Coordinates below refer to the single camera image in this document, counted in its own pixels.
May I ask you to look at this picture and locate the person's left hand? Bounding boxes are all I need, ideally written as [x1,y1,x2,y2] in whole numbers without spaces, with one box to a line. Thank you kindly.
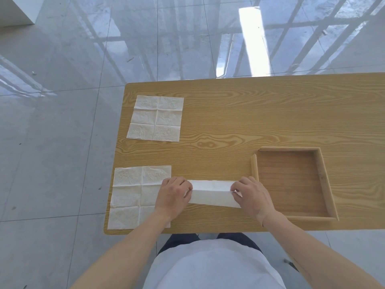
[154,176,194,223]

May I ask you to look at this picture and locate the person's right hand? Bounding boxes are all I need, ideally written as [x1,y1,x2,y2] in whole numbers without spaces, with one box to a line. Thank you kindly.
[230,176,277,226]

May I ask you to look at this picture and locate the white paper napkin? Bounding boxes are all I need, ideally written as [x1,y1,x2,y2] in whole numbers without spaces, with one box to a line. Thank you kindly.
[183,179,243,209]
[126,95,184,142]
[107,165,172,231]

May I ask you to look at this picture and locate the person's left forearm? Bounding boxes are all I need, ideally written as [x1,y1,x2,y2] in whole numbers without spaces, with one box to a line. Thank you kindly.
[69,209,172,289]

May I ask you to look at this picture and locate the person's right forearm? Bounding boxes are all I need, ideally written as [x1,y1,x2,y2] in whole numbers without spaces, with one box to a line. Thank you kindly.
[261,210,384,289]

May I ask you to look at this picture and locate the shallow wooden tray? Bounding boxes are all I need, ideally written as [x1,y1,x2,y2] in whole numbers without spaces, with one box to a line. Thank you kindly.
[250,146,340,222]

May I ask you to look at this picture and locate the unfolded white paper napkin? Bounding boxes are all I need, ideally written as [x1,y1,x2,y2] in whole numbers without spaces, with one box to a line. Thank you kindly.
[107,165,172,231]
[126,95,184,142]

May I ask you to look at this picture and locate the person's dark trousers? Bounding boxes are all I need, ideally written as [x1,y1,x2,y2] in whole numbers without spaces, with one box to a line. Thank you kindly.
[158,232,263,255]

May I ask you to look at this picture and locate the person's white shirt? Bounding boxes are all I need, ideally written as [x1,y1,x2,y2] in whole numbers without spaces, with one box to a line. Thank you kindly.
[143,238,286,289]

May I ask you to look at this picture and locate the black table leg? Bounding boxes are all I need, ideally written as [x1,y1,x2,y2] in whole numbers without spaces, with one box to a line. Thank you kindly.
[284,258,300,273]

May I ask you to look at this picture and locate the white cabinet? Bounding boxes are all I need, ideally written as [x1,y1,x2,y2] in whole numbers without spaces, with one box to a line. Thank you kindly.
[0,0,46,27]

